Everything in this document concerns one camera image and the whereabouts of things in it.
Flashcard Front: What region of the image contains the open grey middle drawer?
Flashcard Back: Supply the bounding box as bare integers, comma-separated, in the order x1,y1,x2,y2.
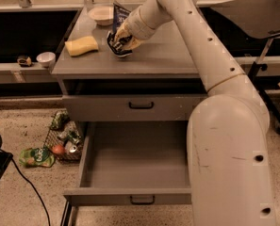
64,121,191,206

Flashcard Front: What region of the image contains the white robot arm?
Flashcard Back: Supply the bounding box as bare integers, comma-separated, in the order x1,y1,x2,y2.
115,0,276,226

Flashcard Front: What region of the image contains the black tray stand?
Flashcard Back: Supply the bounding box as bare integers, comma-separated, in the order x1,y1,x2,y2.
201,0,280,134

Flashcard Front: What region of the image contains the dark tape measure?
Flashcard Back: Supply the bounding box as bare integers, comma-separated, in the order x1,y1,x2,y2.
17,56,32,67

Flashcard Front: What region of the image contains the black cable on floor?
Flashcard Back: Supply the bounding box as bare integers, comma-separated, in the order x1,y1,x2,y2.
0,148,52,226

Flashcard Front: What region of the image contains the grey drawer cabinet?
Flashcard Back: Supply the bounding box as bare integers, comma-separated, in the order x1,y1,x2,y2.
52,10,206,136

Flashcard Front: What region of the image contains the blue chip bag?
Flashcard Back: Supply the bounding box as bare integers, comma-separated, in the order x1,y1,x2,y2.
107,1,132,57

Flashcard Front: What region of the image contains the small white cup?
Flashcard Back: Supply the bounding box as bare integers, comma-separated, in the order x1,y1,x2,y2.
36,52,56,68

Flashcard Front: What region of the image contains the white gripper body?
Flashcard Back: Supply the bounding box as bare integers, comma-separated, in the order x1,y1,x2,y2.
125,6,156,40

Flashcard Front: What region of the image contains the beige paper bowl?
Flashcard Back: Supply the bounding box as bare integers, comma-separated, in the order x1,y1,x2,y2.
88,6,113,26

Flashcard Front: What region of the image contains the green can in basket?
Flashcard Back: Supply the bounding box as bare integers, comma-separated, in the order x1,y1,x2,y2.
67,131,81,145

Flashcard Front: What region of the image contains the wire basket on floor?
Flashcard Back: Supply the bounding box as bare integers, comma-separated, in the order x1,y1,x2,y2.
44,121,83,163

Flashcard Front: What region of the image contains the green snack bag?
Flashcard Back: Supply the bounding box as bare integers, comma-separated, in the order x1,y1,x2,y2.
19,147,55,168

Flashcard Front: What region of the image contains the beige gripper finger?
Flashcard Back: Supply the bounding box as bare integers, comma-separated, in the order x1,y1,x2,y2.
121,37,141,50
114,22,131,42

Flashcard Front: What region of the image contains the closed grey upper drawer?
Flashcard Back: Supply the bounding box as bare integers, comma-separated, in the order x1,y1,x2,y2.
62,94,206,121

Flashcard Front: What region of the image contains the yellow sponge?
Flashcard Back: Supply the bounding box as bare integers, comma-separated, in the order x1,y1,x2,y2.
65,36,98,57

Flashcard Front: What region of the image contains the green bag in basket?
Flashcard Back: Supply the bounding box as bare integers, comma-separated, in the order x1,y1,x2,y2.
50,111,70,130

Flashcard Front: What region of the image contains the red apple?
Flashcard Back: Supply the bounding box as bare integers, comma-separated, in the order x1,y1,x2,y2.
52,144,65,155

